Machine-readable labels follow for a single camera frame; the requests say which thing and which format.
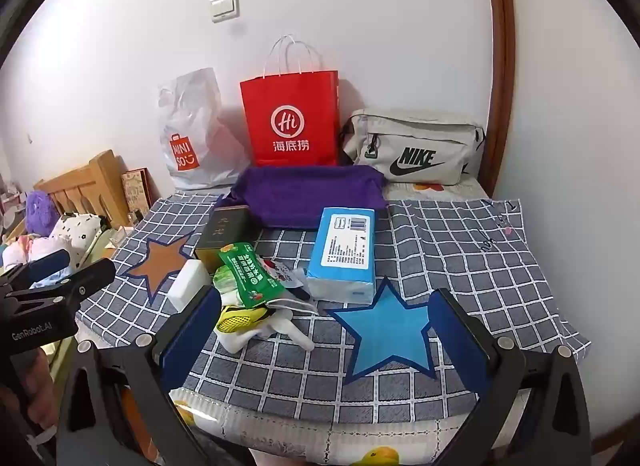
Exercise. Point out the person's left hand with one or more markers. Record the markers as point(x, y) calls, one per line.
point(30, 383)

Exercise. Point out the grey checked blanket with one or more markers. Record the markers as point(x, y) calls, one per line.
point(475, 271)

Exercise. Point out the light grey sock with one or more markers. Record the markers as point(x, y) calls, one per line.
point(295, 333)

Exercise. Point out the purple plush toy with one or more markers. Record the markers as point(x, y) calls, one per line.
point(42, 211)

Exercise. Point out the grey waist bag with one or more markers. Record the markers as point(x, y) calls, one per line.
point(415, 145)

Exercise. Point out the wooden headboard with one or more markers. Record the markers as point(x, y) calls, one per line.
point(85, 185)

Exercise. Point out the small label card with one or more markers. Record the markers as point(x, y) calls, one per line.
point(275, 270)

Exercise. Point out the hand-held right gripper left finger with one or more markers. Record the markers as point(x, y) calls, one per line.
point(190, 341)

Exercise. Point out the white light switch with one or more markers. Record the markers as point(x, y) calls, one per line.
point(224, 6)

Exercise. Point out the blue cardboard box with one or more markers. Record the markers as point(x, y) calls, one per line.
point(342, 256)

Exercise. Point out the white sponge block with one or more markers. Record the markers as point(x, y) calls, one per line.
point(187, 286)

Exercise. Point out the green snack packet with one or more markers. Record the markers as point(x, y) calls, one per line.
point(247, 276)

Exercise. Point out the blue star marker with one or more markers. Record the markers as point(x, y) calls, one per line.
point(385, 331)

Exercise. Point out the purple towel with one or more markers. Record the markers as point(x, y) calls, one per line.
point(300, 201)

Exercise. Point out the pile of pastel clothes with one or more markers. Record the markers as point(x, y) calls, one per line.
point(20, 251)

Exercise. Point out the red paper bag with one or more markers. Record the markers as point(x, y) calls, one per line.
point(290, 115)

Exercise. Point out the white dotted pillow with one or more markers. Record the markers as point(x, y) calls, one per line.
point(75, 236)

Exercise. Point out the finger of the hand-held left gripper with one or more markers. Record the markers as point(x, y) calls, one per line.
point(92, 277)
point(50, 263)

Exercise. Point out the white plastic shopping bag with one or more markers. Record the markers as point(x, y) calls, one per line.
point(200, 145)

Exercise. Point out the patterned picture frame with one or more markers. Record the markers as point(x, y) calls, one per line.
point(136, 196)

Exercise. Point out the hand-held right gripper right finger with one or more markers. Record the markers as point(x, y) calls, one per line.
point(457, 341)

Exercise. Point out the brown star marker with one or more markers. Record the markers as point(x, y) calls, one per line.
point(160, 263)

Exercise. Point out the brown wooden door frame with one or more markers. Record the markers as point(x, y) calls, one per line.
point(502, 70)

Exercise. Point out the dark green tin box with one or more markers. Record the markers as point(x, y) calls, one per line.
point(222, 233)

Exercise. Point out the printed bed sheet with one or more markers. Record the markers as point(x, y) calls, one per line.
point(300, 431)

